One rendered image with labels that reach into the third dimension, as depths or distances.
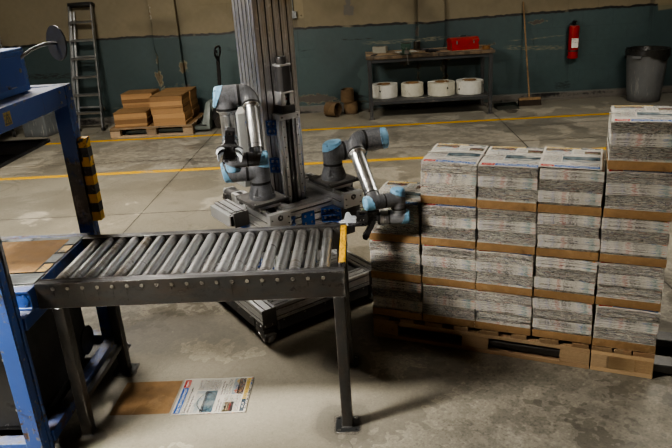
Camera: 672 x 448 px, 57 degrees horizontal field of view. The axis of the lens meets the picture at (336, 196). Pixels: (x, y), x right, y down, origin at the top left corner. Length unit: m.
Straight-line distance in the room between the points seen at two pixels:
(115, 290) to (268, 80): 1.48
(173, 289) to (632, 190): 2.09
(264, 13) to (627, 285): 2.33
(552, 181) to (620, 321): 0.78
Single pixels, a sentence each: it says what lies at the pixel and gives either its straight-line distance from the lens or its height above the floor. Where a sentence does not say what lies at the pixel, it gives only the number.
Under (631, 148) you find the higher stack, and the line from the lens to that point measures 3.08.
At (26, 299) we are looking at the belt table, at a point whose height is 0.75.
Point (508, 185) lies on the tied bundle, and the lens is 3.15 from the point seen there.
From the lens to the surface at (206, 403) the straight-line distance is 3.34.
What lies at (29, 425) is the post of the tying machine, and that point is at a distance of 3.15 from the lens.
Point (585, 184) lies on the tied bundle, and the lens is 3.12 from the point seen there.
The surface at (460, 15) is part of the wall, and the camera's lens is 9.86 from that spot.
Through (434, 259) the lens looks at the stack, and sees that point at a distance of 3.36.
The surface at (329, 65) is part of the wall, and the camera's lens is 9.80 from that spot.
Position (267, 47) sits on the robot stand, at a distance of 3.61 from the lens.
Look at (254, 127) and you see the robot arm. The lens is 3.28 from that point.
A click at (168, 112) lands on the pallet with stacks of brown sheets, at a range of 9.21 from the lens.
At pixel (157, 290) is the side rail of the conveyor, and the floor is 0.75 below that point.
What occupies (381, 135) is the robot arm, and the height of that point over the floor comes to 1.16.
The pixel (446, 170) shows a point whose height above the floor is 1.02.
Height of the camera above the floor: 1.96
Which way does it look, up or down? 19 degrees down
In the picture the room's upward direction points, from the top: 4 degrees counter-clockwise
